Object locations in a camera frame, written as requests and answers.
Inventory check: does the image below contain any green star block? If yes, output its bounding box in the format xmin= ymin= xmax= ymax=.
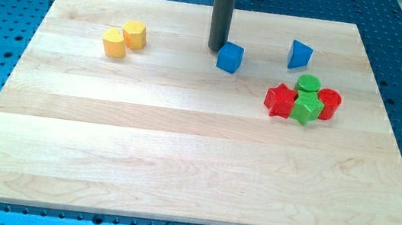
xmin=290 ymin=90 xmax=324 ymax=126

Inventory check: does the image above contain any light wooden board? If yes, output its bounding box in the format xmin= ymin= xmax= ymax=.
xmin=0 ymin=0 xmax=402 ymax=225

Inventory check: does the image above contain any green cylinder block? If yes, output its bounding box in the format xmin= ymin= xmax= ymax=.
xmin=294 ymin=74 xmax=321 ymax=92

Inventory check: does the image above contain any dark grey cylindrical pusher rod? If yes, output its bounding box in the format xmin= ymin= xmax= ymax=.
xmin=208 ymin=0 xmax=236 ymax=51

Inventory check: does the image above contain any blue cube block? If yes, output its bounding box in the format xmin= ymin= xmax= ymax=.
xmin=216 ymin=41 xmax=245 ymax=74

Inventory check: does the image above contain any yellow cylinder-like block front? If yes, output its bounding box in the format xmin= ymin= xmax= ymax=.
xmin=102 ymin=27 xmax=126 ymax=59

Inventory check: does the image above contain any blue triangular prism block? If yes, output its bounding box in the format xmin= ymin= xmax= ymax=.
xmin=287 ymin=40 xmax=313 ymax=69

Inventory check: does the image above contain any red star block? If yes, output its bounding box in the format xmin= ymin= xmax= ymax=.
xmin=264 ymin=83 xmax=298 ymax=118

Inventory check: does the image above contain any yellow hexagonal block rear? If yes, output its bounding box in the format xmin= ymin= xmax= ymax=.
xmin=122 ymin=20 xmax=146 ymax=50

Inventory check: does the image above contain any red cylinder block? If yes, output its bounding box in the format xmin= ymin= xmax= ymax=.
xmin=317 ymin=88 xmax=342 ymax=121

